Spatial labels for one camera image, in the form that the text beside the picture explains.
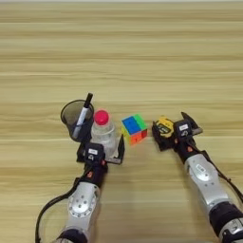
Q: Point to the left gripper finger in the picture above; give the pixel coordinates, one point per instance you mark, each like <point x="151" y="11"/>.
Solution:
<point x="121" y="147"/>
<point x="81" y="148"/>

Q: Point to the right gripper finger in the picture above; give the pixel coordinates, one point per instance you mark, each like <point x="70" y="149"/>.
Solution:
<point x="190" y="117"/>
<point x="159" y="140"/>

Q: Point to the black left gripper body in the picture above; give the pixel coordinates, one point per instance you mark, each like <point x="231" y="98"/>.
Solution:
<point x="95" y="174"/>

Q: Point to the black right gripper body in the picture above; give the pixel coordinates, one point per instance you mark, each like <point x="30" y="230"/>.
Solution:
<point x="185" y="148"/>

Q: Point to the yellow black tape measure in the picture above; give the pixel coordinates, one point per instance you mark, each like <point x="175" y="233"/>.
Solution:
<point x="165" y="126"/>

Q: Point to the clear bottle with red cap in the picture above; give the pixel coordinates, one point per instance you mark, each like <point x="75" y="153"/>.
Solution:
<point x="102" y="133"/>

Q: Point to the colourful puzzle cube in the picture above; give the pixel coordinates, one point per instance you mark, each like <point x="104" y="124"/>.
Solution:
<point x="135" y="128"/>

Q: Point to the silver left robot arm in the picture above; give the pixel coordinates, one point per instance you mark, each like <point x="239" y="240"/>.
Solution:
<point x="80" y="205"/>

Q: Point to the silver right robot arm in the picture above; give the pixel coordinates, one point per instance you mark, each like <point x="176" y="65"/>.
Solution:
<point x="205" y="177"/>

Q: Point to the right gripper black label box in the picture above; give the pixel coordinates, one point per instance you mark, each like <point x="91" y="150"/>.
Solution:
<point x="183" y="128"/>

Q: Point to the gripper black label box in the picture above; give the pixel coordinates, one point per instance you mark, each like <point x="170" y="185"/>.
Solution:
<point x="94" y="152"/>
<point x="183" y="128"/>

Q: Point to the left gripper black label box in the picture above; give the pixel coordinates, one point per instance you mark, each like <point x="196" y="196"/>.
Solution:
<point x="94" y="152"/>

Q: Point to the white marker with black cap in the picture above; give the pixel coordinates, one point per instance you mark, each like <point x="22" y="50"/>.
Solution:
<point x="81" y="116"/>

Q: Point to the black mesh pen cup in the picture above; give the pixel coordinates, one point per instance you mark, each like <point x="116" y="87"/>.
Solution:
<point x="71" y="115"/>

